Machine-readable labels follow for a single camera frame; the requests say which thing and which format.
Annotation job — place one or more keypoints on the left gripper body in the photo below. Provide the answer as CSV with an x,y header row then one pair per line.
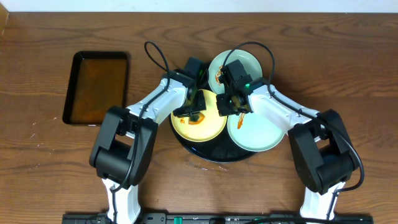
x,y
194,106

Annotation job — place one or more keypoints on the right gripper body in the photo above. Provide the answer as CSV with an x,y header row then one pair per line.
x,y
227,105

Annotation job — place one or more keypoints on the light blue plate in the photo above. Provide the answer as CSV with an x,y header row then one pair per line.
x,y
249,62
253,132

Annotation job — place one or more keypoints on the yellow plate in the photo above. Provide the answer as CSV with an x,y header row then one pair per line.
x,y
209,125

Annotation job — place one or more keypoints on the orange green sponge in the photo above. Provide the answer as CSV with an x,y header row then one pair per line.
x,y
192,118

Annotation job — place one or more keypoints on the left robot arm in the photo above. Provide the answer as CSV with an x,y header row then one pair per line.
x,y
123,148

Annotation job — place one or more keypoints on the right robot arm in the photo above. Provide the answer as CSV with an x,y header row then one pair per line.
x,y
324,156

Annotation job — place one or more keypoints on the round black tray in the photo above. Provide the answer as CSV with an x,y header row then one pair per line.
x,y
220,149

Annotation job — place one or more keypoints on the black rectangular water tray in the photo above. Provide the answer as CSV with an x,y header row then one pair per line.
x,y
98,80

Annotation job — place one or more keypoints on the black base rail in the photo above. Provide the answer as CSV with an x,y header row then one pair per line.
x,y
164,218

